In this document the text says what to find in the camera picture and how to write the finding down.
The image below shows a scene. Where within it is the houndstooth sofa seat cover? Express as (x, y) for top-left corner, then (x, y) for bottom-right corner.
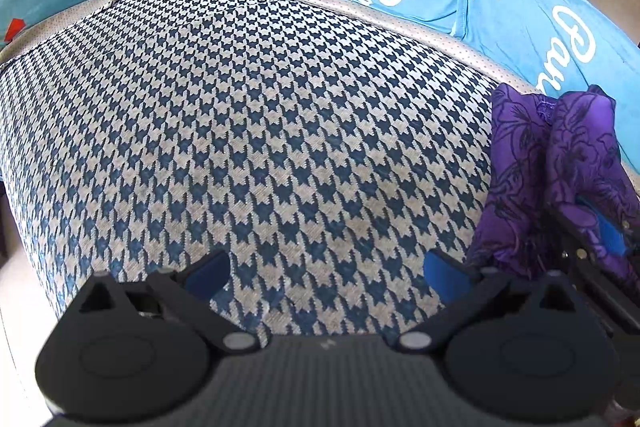
(0, 0), (547, 349)

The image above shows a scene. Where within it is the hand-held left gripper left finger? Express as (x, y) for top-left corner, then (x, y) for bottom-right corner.
(75, 249), (262, 356)

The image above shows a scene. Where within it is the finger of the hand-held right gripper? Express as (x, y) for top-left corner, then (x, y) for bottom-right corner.
(544, 194), (632, 261)

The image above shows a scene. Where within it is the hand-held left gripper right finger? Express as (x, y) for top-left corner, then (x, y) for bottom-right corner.
(395, 248), (584, 356)

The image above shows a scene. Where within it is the purple floral garment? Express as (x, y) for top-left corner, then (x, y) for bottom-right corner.
(462, 82), (640, 304)

